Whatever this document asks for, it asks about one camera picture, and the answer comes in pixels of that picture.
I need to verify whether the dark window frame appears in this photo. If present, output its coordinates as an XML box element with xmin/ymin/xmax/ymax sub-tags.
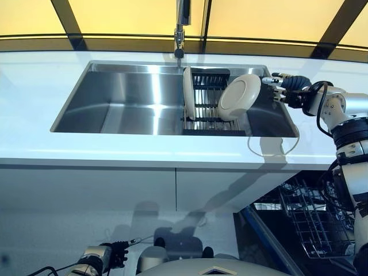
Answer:
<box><xmin>0</xmin><ymin>0</ymin><xmax>368</xmax><ymax>58</ymax></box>

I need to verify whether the stainless steel sink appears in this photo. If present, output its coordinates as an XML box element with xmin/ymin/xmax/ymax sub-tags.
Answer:
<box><xmin>50</xmin><ymin>59</ymin><xmax>300</xmax><ymax>137</ymax></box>

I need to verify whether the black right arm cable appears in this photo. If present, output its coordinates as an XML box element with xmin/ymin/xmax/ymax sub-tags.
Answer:
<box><xmin>304</xmin><ymin>81</ymin><xmax>336</xmax><ymax>137</ymax></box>

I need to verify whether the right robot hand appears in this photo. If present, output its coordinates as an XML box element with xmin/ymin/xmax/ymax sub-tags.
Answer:
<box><xmin>261</xmin><ymin>72</ymin><xmax>313</xmax><ymax>109</ymax></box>

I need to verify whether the cream round plate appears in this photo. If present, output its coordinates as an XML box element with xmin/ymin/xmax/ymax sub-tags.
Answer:
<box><xmin>182</xmin><ymin>66</ymin><xmax>197</xmax><ymax>121</ymax></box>
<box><xmin>217</xmin><ymin>74</ymin><xmax>262</xmax><ymax>121</ymax></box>

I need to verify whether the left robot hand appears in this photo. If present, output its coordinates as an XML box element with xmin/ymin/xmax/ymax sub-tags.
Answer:
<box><xmin>110</xmin><ymin>237</ymin><xmax>141</xmax><ymax>267</ymax></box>

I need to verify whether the white robot body base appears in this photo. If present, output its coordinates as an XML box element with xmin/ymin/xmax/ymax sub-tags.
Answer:
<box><xmin>137</xmin><ymin>246</ymin><xmax>170</xmax><ymax>274</ymax></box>

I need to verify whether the chrome kitchen faucet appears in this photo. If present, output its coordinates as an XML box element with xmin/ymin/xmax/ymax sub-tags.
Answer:
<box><xmin>173</xmin><ymin>0</ymin><xmax>192</xmax><ymax>59</ymax></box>

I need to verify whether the white glossy cabinet door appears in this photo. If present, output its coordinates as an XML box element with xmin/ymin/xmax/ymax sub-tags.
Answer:
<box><xmin>175</xmin><ymin>169</ymin><xmax>300</xmax><ymax>214</ymax></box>
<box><xmin>0</xmin><ymin>167</ymin><xmax>177</xmax><ymax>212</ymax></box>

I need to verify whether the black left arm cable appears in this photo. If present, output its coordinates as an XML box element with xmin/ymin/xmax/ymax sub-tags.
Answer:
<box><xmin>28</xmin><ymin>266</ymin><xmax>75</xmax><ymax>276</ymax></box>

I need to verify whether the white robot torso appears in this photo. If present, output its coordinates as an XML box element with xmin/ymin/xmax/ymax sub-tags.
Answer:
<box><xmin>137</xmin><ymin>258</ymin><xmax>254</xmax><ymax>276</ymax></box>

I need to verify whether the wire dishwasher basket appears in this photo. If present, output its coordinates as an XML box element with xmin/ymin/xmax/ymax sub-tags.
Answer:
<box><xmin>280</xmin><ymin>179</ymin><xmax>357</xmax><ymax>258</ymax></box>

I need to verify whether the white right robot leg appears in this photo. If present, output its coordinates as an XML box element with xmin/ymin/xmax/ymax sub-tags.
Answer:
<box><xmin>214</xmin><ymin>252</ymin><xmax>241</xmax><ymax>263</ymax></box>

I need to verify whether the black sink dish rack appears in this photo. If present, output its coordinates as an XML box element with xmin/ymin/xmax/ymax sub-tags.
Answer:
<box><xmin>180</xmin><ymin>66</ymin><xmax>251</xmax><ymax>136</ymax></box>

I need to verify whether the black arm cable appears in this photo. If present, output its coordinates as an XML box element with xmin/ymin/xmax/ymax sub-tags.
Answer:
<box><xmin>304</xmin><ymin>81</ymin><xmax>336</xmax><ymax>137</ymax></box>
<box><xmin>28</xmin><ymin>266</ymin><xmax>75</xmax><ymax>276</ymax></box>

